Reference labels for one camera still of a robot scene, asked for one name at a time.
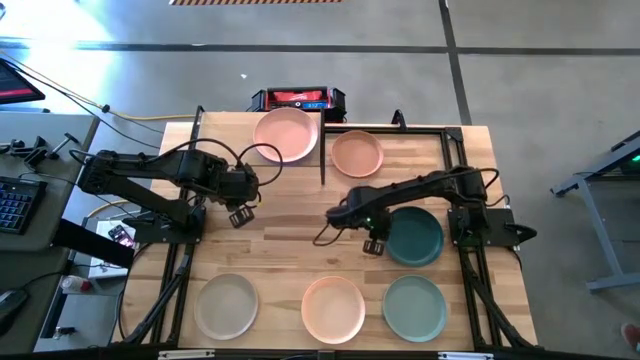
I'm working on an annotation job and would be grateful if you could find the salmon pink plate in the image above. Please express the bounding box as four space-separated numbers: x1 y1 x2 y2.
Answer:
252 107 320 164

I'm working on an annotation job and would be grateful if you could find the black aluminium rig frame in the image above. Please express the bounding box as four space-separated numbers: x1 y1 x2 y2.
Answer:
112 108 540 360

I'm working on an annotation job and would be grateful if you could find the plastic bottle red cap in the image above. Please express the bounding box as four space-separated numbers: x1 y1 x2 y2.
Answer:
59 274 94 295

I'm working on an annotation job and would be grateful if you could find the sage green plate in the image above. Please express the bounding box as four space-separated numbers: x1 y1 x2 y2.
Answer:
382 274 449 344

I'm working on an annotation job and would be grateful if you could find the grey desk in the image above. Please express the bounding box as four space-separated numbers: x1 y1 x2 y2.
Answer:
0 110 101 360

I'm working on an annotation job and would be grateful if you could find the black computer monitor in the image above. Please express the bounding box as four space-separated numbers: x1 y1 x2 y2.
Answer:
0 58 46 106

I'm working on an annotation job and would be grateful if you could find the backlit black keyboard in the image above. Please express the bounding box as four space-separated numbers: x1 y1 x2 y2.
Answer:
0 175 49 236

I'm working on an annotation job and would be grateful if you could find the dark green plate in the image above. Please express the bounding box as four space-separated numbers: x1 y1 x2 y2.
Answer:
384 205 445 268

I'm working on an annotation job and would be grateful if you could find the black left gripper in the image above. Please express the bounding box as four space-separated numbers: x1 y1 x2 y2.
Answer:
219 165 261 229

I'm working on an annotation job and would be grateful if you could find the beige plate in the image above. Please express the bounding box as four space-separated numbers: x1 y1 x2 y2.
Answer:
193 272 260 342

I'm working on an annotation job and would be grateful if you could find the black floor cable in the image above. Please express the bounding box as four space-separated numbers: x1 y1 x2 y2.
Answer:
0 58 166 150

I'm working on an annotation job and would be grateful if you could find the black smartphone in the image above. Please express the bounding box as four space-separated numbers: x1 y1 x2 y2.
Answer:
107 224 137 250

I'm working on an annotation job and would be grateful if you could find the person's shoe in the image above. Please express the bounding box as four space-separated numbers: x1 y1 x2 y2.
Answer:
620 322 640 352

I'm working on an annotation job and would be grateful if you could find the silver metal bracket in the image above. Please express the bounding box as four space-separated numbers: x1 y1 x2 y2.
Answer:
158 349 216 360
438 351 495 360

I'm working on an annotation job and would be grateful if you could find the black computer mouse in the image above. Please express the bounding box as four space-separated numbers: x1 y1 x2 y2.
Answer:
0 288 29 326

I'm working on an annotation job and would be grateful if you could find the white box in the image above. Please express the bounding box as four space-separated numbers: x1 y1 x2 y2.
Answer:
88 219 139 280

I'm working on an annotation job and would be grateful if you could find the black flat bar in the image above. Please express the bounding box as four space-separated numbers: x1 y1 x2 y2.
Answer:
51 221 136 270

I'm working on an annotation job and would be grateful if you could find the terracotta plate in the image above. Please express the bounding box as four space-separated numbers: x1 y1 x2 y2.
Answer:
330 129 385 179

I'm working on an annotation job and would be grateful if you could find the yellow floor cable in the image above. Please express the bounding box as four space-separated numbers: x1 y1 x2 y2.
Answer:
0 49 197 123

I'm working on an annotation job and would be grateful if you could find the grey metal table frame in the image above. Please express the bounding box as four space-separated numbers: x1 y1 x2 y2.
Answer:
549 129 640 294

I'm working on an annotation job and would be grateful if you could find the red and black toolbox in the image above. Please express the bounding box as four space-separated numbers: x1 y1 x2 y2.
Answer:
249 85 348 124

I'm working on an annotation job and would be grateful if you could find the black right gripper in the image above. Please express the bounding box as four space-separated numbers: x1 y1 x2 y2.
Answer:
357 207 392 257

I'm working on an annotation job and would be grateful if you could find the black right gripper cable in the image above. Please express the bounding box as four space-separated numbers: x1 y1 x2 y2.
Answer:
312 221 347 248

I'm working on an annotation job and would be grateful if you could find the pale peach plate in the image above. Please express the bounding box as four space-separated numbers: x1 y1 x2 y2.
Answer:
300 275 367 346

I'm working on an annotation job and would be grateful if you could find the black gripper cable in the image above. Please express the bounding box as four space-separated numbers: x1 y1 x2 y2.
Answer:
236 142 284 188
312 221 347 248

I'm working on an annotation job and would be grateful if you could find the black desk clamp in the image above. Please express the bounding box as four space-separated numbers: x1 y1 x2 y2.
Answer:
0 132 80 169

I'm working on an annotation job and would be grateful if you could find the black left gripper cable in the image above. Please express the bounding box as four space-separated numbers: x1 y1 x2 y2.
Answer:
236 142 284 188

